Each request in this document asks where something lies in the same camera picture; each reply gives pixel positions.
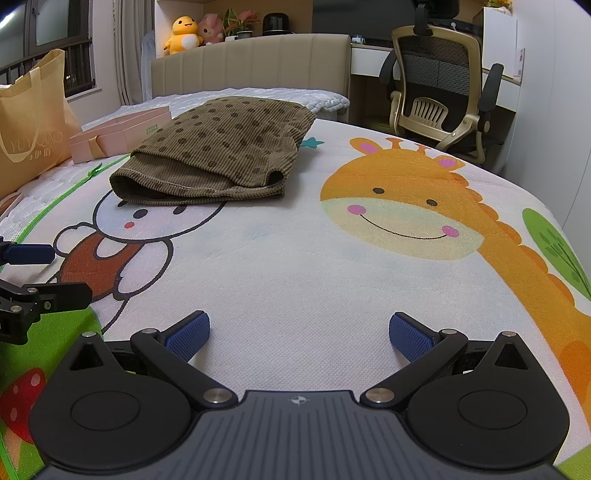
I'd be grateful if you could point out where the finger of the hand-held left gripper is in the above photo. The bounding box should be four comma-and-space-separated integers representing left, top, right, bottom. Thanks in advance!
0, 237, 56, 267
0, 279, 94, 345

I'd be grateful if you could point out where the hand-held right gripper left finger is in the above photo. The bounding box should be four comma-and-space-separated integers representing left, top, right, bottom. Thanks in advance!
69, 311, 238, 411

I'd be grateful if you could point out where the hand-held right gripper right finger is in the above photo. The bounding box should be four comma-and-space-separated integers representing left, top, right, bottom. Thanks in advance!
360, 311, 530, 411

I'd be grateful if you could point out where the brown corduroy dress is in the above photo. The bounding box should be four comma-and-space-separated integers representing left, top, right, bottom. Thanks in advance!
109, 98, 317, 207

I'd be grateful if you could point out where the tan shopping bag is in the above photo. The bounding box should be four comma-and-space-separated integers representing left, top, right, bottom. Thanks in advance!
0, 48, 85, 200

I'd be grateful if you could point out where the cartoon printed mat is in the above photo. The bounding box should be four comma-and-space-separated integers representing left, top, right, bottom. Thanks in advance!
0, 117, 591, 480

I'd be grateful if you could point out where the small pink gift box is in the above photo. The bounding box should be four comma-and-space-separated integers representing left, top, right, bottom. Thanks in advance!
69, 124, 136, 164

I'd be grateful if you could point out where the large pink gift box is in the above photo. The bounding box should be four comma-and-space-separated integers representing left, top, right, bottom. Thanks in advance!
81, 106, 173, 155

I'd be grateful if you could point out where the grey curtain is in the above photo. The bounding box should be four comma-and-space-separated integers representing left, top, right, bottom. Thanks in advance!
113, 0, 158, 106

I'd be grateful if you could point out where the yellow duck plush toy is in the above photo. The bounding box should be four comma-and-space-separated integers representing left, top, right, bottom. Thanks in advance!
163, 16, 204, 56

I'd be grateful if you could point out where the beige padded headboard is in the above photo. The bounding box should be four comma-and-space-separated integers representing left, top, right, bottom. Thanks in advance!
151, 33, 352, 110

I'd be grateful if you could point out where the beige mesh office chair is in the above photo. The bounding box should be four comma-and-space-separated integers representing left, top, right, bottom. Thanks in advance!
379, 0, 505, 168

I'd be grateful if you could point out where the pink plush toy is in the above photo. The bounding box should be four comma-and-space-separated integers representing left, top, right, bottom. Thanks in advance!
199, 13, 227, 46

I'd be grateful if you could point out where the wooden headboard shelf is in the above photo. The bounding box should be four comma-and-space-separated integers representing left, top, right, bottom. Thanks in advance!
154, 0, 315, 59

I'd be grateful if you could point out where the white cabinet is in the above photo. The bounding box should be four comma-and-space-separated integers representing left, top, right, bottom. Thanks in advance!
482, 6, 528, 85

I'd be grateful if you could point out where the potted plant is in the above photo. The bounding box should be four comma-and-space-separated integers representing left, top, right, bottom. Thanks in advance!
223, 8, 260, 40

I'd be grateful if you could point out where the black round appliance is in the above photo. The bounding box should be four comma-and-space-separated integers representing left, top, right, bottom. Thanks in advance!
262, 13, 294, 37

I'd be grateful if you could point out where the black monitor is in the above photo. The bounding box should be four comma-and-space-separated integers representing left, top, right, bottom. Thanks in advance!
312, 0, 419, 44

